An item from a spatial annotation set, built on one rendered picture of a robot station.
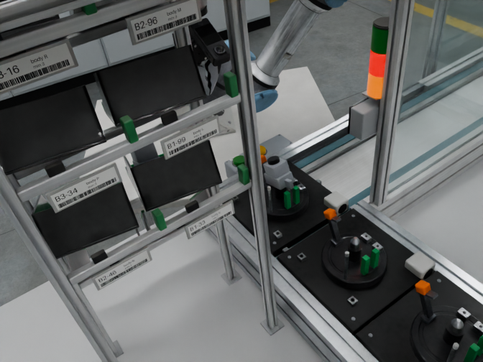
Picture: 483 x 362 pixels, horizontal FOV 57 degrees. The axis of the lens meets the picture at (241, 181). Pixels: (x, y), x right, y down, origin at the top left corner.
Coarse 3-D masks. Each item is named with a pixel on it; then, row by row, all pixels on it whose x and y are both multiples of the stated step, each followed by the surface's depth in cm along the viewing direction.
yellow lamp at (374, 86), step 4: (368, 76) 94; (372, 76) 92; (368, 80) 94; (372, 80) 93; (376, 80) 92; (380, 80) 92; (368, 84) 94; (372, 84) 93; (376, 84) 92; (380, 84) 92; (368, 88) 95; (372, 88) 94; (376, 88) 93; (380, 88) 93; (368, 92) 95; (372, 92) 94; (376, 92) 94; (380, 92) 93; (372, 96) 95; (376, 96) 94; (380, 96) 94
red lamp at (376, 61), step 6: (372, 54) 89; (378, 54) 88; (372, 60) 90; (378, 60) 89; (384, 60) 89; (372, 66) 91; (378, 66) 90; (384, 66) 89; (372, 72) 91; (378, 72) 90
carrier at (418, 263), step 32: (352, 224) 108; (288, 256) 102; (320, 256) 101; (352, 256) 96; (384, 256) 97; (416, 256) 96; (320, 288) 95; (352, 288) 94; (384, 288) 94; (352, 320) 89
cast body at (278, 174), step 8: (272, 160) 108; (280, 160) 109; (264, 168) 110; (272, 168) 107; (280, 168) 107; (288, 168) 109; (264, 176) 112; (272, 176) 108; (280, 176) 108; (288, 176) 108; (272, 184) 111; (280, 184) 108; (288, 184) 107
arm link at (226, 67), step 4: (228, 40) 148; (228, 44) 147; (252, 56) 149; (224, 64) 147; (228, 64) 147; (224, 68) 148; (228, 68) 147; (220, 72) 149; (224, 72) 148; (232, 72) 146; (220, 76) 150; (220, 80) 151; (224, 84) 152
